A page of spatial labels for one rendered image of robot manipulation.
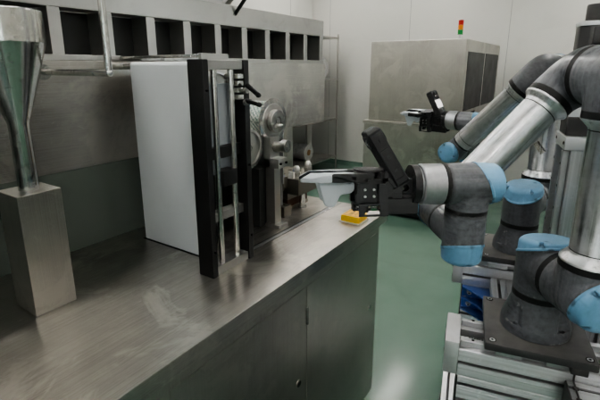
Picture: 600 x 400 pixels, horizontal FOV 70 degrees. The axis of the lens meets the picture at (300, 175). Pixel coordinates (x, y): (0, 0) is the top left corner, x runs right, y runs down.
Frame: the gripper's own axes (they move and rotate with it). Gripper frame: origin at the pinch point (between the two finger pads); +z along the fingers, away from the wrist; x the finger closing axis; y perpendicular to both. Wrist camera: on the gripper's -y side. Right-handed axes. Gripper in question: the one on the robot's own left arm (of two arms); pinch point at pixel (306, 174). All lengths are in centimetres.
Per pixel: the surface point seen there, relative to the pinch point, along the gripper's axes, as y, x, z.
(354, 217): 22, 67, -22
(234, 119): -10.7, 34.8, 15.2
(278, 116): -12, 67, 3
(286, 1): -175, 516, -20
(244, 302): 31.3, 19.6, 13.0
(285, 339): 49, 35, 3
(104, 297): 31, 24, 46
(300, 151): 23, 497, -36
